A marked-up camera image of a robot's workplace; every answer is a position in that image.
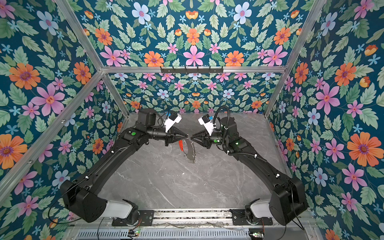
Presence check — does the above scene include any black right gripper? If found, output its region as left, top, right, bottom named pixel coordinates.
left=191, top=129, right=230, bottom=151

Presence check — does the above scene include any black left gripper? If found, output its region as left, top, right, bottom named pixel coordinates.
left=146, top=124, right=189, bottom=146

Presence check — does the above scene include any steel keyring with red handle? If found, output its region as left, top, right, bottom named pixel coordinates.
left=179, top=138, right=196, bottom=164

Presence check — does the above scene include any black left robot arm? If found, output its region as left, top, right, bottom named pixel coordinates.
left=60, top=109, right=188, bottom=226

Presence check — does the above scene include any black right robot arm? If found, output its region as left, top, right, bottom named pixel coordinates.
left=191, top=106, right=309, bottom=226

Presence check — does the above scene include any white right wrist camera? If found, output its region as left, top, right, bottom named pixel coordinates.
left=198, top=114, right=215, bottom=136

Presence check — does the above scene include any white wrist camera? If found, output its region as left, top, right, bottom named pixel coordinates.
left=164, top=111, right=182, bottom=133
left=198, top=114, right=215, bottom=136

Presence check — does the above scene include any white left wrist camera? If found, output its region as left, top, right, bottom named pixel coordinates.
left=164, top=111, right=182, bottom=133

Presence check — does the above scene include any black hook rail on wall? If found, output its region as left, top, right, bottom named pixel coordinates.
left=160, top=67, right=224, bottom=74

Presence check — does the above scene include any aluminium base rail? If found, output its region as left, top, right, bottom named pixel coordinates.
left=71, top=208, right=319, bottom=230

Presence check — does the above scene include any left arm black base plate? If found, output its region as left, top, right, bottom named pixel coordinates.
left=112, top=210, right=155, bottom=227

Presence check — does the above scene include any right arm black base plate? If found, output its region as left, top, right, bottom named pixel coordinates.
left=230, top=209, right=273, bottom=226

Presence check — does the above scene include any white perforated cable duct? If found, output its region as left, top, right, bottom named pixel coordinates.
left=76, top=229, right=251, bottom=240

